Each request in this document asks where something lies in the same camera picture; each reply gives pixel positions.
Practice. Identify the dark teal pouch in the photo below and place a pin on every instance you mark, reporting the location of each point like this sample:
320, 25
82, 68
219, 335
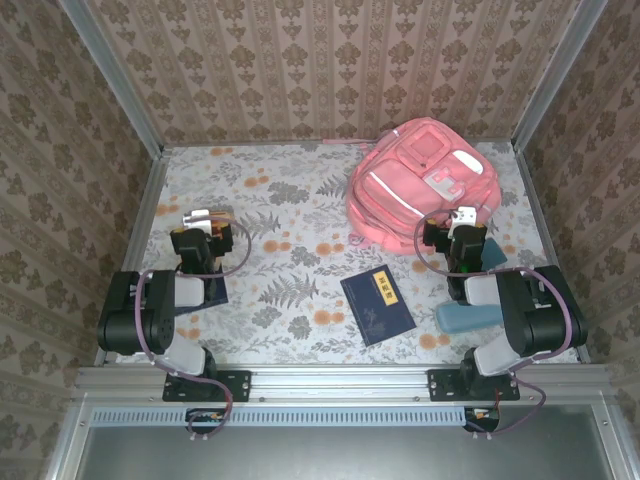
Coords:
495, 252

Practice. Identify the orange book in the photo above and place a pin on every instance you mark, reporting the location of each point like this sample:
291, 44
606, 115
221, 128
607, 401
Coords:
222, 226

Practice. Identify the blue book four-character title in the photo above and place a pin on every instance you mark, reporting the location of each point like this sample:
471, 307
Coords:
217, 295

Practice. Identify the light blue pencil case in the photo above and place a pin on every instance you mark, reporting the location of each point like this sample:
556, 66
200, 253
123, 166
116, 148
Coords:
465, 317

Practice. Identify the pink student backpack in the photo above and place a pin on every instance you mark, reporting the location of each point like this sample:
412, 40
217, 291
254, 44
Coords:
400, 190

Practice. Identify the blue book three-character label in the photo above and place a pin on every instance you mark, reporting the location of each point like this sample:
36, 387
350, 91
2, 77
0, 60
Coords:
377, 310

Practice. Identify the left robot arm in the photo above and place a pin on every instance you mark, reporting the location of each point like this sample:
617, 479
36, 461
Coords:
150, 320

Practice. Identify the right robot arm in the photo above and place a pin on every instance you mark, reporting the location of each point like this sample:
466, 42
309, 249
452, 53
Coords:
540, 320

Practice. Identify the floral tablecloth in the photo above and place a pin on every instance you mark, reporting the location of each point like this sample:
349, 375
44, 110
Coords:
280, 345

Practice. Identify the black controller box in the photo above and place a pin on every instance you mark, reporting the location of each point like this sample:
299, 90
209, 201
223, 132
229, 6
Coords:
205, 422
482, 419

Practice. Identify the grey metal sheet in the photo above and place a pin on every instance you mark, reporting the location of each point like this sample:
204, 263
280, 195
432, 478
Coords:
350, 455

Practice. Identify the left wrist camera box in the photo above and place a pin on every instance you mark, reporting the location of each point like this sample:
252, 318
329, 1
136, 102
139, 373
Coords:
197, 219

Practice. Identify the aluminium side rail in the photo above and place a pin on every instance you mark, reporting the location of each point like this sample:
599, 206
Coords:
541, 220
142, 220

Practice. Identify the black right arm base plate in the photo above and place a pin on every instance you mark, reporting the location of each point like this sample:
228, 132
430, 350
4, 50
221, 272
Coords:
440, 385

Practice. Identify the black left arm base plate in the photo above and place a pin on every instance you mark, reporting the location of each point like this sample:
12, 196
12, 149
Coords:
240, 385

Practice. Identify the aluminium mounting rail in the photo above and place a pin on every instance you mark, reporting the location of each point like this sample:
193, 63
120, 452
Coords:
340, 382

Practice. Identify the aluminium frame post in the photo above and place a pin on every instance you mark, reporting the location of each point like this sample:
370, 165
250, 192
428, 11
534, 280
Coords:
119, 85
556, 75

